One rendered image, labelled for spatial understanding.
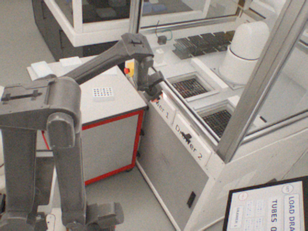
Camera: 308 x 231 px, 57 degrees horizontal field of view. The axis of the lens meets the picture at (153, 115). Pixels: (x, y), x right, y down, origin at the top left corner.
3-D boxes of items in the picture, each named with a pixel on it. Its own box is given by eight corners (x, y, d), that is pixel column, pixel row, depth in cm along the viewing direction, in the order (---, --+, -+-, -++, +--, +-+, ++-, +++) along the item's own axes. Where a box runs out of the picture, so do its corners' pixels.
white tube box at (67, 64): (64, 72, 188) (63, 66, 185) (60, 65, 193) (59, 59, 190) (82, 69, 194) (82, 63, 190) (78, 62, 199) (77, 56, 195)
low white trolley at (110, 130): (64, 202, 204) (53, 131, 151) (41, 141, 239) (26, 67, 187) (135, 173, 229) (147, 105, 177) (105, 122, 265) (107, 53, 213)
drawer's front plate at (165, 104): (169, 124, 159) (173, 110, 152) (145, 93, 176) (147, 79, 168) (172, 124, 160) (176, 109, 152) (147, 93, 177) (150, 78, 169)
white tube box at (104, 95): (93, 101, 172) (93, 97, 170) (92, 92, 178) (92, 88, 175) (113, 100, 176) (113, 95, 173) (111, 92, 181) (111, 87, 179)
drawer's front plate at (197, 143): (203, 166, 141) (209, 153, 133) (171, 127, 158) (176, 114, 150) (205, 165, 142) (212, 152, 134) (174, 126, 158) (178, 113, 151)
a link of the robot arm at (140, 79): (129, 36, 97) (141, 64, 95) (144, 30, 98) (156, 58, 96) (130, 76, 139) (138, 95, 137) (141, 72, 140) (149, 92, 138)
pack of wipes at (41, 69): (54, 77, 183) (53, 72, 180) (39, 81, 178) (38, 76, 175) (45, 65, 191) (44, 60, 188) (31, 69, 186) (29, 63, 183)
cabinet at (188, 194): (182, 248, 192) (216, 184, 137) (118, 141, 251) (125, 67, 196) (274, 194, 234) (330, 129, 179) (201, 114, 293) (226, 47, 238)
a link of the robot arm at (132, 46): (133, 22, 88) (145, 50, 87) (146, 34, 101) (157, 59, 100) (25, 84, 99) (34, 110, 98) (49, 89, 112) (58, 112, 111)
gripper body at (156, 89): (164, 90, 148) (158, 83, 142) (149, 103, 150) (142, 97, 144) (158, 83, 152) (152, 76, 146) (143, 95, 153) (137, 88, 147)
